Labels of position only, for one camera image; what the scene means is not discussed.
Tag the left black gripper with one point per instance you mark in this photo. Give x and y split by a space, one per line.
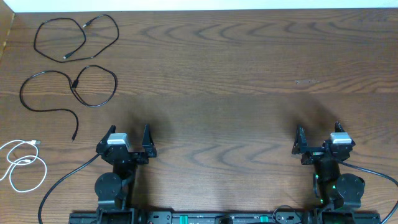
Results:
150 150

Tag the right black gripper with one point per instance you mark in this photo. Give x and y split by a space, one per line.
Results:
301 147

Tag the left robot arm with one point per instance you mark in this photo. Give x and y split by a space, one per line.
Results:
114 189

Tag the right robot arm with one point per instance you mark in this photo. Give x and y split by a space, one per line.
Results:
340 194

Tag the brown cardboard panel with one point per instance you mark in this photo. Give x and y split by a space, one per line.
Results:
6 20

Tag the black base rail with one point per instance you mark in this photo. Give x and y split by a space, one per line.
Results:
215 218

